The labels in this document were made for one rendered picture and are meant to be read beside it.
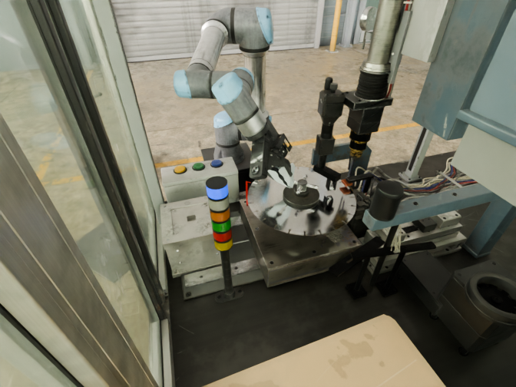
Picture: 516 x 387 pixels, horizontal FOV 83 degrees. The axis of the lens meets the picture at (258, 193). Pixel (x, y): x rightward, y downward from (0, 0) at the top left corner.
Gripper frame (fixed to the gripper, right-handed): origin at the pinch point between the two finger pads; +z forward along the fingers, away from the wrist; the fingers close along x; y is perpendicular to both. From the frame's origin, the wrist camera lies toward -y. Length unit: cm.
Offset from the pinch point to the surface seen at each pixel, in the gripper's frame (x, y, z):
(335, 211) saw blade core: -11.2, -2.4, 10.2
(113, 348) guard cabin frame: -15, -56, -28
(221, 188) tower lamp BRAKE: -6.0, -23.8, -22.5
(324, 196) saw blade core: -6.7, 3.2, 9.0
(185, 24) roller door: 380, 447, -63
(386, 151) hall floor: 39, 196, 142
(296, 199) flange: -1.6, -2.5, 3.3
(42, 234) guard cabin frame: -23, -51, -43
